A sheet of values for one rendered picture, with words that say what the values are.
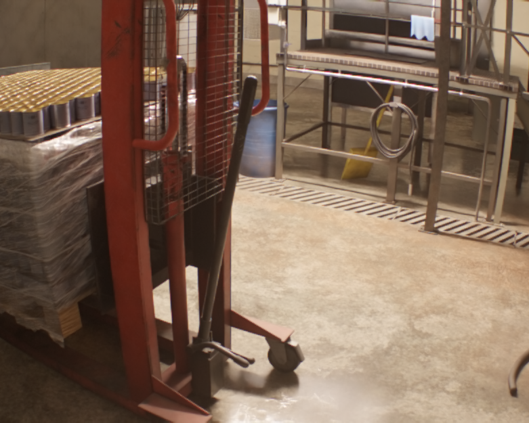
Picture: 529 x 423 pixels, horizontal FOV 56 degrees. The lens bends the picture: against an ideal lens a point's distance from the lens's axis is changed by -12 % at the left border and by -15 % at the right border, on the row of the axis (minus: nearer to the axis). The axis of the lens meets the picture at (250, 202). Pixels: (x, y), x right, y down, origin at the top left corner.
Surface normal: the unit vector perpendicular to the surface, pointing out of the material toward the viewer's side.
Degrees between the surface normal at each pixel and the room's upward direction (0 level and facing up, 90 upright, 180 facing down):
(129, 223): 90
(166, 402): 0
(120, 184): 90
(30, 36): 90
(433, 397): 0
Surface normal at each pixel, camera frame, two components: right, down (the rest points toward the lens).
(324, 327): 0.02, -0.94
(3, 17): -0.48, 0.30
